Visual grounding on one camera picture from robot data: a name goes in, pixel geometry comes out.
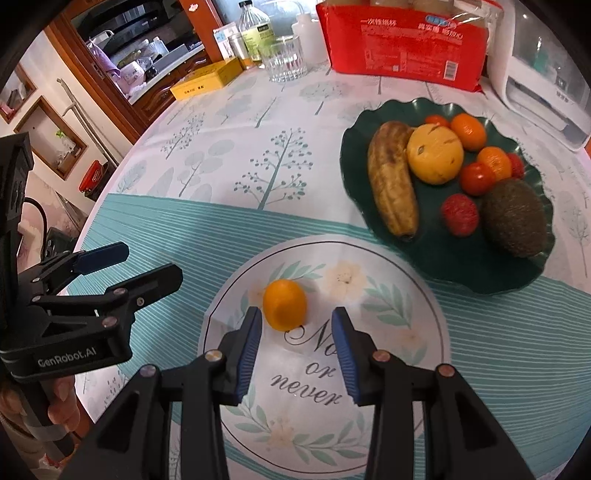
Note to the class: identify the person's left hand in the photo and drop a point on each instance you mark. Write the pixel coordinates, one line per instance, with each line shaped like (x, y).
(62, 401)

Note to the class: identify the yellow flat box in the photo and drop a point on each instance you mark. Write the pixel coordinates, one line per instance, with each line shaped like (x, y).
(207, 78)

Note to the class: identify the white plastic bottle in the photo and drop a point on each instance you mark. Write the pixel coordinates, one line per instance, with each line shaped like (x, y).
(309, 41)

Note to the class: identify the small cherry tomato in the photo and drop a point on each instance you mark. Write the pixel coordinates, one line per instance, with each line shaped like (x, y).
(436, 121)

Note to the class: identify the white countertop appliance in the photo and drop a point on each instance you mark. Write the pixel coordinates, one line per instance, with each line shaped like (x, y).
(540, 69)

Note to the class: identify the white and blue carton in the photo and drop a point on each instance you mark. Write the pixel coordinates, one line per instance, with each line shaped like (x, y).
(225, 39)

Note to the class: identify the brown avocado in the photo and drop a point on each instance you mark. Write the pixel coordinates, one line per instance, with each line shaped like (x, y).
(515, 217)

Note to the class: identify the red pack of paper cups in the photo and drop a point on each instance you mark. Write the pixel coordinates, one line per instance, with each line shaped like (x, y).
(406, 41)

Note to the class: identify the large yellow orange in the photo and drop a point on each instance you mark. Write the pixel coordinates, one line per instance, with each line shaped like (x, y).
(435, 153)

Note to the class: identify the brown spotted banana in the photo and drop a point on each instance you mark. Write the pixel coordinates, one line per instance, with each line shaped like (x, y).
(392, 184)

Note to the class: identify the clear glass tumbler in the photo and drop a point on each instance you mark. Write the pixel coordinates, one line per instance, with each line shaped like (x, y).
(282, 57)

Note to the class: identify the wooden display cabinet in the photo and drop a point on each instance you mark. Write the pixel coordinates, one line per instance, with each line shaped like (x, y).
(152, 99)

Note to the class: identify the small silver can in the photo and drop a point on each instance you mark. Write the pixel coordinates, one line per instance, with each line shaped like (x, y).
(238, 48)

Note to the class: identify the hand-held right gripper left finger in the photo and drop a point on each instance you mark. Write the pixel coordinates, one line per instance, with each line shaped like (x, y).
(247, 350)

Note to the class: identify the dark green scalloped plate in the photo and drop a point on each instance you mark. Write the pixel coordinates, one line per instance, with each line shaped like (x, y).
(461, 272)

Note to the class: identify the red bumpy lychee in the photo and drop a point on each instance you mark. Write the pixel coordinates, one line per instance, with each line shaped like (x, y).
(516, 166)

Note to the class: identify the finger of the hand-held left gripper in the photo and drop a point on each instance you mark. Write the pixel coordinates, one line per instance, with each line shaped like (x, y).
(101, 256)
(152, 281)

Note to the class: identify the large red tomato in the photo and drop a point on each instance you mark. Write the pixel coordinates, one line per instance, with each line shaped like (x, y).
(477, 178)

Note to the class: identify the clear bottle with green label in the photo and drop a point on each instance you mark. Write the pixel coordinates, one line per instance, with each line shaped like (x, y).
(254, 32)

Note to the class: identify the metal pole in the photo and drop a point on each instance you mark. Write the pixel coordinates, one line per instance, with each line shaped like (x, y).
(85, 122)

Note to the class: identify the red basket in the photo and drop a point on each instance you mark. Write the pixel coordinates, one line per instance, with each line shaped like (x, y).
(92, 175)

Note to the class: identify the red strawberry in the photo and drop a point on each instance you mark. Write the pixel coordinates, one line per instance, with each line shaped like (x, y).
(459, 214)

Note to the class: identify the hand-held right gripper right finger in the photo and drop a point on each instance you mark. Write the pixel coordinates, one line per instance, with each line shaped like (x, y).
(346, 355)

